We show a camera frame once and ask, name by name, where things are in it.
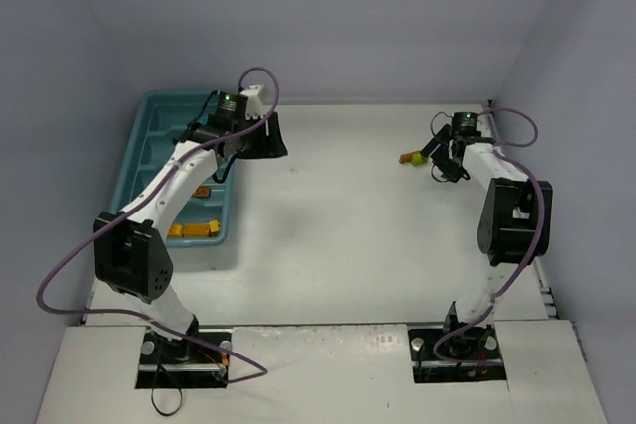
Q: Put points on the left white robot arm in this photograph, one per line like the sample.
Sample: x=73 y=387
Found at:
x=130 y=251

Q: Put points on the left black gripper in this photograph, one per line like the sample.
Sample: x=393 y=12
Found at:
x=265 y=137

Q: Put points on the thin brown lego plate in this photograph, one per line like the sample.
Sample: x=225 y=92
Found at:
x=407 y=158

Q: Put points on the small green lego brick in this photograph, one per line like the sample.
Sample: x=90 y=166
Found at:
x=417 y=160

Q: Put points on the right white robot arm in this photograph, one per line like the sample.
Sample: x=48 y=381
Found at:
x=513 y=228

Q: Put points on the yellow striped lego piece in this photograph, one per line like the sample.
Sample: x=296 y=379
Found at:
x=176 y=230

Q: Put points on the long yellow lego brick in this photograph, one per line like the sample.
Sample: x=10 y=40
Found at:
x=196 y=230

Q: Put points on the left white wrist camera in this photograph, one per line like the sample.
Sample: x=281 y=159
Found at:
x=254 y=95

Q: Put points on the orange brown lego brick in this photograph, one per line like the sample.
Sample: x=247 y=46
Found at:
x=202 y=192

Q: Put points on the teal plastic compartment tray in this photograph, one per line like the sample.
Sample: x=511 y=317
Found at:
x=161 y=116

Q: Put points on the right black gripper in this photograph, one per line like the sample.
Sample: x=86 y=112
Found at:
x=442 y=154

